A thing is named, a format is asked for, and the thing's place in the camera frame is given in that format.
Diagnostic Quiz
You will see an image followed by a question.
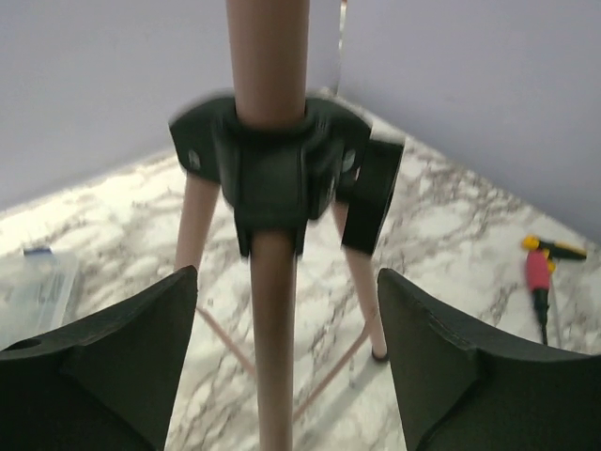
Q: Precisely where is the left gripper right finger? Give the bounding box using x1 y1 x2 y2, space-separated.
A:
378 269 600 451

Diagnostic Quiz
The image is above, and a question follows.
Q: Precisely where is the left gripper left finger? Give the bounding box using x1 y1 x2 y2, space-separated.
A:
1 266 197 450

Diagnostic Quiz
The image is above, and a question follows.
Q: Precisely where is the pink music stand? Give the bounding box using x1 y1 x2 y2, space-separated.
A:
170 1 403 450

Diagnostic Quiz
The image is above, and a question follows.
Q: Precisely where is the clear plastic organizer box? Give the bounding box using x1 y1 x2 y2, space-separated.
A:
1 248 81 349

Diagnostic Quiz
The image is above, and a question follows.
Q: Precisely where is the red yellow screwdriver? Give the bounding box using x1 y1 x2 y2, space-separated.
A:
521 235 587 346

